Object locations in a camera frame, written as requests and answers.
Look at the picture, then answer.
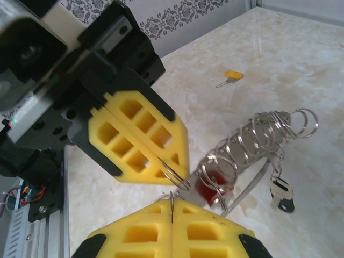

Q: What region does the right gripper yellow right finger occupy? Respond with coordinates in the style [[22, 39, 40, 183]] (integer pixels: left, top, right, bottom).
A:
[[171, 200, 272, 258]]

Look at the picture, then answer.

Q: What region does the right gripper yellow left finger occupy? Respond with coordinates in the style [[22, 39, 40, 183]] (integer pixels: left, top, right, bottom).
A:
[[70, 200, 173, 258]]

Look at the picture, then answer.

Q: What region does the red key tag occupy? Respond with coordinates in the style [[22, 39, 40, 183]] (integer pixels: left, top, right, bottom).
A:
[[196, 169, 236, 209]]

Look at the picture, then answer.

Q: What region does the metal keyring plate with rings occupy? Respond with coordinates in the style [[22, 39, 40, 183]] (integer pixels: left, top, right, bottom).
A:
[[158, 107, 319, 218]]

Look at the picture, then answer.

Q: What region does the black headed key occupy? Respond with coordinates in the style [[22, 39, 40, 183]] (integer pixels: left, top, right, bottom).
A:
[[267, 174, 296, 213]]

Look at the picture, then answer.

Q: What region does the yellow tagged key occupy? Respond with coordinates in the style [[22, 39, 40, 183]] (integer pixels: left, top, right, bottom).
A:
[[216, 70, 245, 89]]

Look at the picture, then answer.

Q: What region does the left circuit board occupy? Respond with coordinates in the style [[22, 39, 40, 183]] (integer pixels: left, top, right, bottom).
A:
[[5, 185, 46, 210]]

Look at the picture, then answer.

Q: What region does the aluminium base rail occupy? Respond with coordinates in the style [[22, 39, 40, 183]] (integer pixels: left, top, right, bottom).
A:
[[26, 146, 71, 258]]

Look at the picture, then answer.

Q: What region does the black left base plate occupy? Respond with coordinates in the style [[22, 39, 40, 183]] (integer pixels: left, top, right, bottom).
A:
[[25, 184, 67, 224]]

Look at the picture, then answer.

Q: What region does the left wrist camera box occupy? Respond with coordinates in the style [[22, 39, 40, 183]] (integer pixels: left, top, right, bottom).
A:
[[0, 0, 88, 89]]

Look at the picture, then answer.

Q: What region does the slotted grey cable duct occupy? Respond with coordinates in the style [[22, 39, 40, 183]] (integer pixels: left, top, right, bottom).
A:
[[4, 206, 30, 258]]

